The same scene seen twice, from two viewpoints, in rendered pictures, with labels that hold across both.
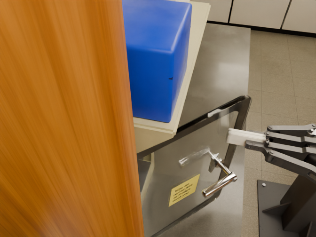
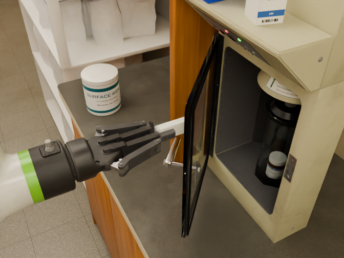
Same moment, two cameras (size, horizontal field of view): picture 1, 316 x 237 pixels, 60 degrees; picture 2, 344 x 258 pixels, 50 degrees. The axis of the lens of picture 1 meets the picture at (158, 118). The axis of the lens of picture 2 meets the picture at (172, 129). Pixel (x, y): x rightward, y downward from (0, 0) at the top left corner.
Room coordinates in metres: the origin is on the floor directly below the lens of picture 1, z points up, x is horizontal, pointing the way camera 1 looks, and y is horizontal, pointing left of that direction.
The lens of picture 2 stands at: (0.76, -0.55, 1.77)
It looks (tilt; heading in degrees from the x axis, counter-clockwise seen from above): 39 degrees down; 138
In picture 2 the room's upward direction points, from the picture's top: straight up
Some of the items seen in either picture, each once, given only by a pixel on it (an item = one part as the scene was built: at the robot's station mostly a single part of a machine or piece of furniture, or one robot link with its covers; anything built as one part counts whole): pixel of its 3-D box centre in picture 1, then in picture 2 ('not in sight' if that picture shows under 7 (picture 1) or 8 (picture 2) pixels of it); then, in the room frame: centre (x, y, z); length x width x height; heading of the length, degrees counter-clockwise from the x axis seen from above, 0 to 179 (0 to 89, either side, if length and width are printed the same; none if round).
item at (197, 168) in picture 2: not in sight; (195, 173); (0.37, -0.13, 1.18); 0.02 x 0.02 x 0.06; 33
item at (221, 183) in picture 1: (215, 178); (179, 153); (0.32, -0.13, 1.20); 0.10 x 0.05 x 0.03; 123
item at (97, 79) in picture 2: not in sight; (101, 89); (-0.27, 0.03, 1.02); 0.13 x 0.13 x 0.15
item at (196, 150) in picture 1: (180, 186); (199, 138); (0.30, -0.05, 1.19); 0.30 x 0.01 x 0.40; 123
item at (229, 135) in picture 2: not in sight; (287, 117); (0.40, 0.17, 1.19); 0.26 x 0.24 x 0.35; 166
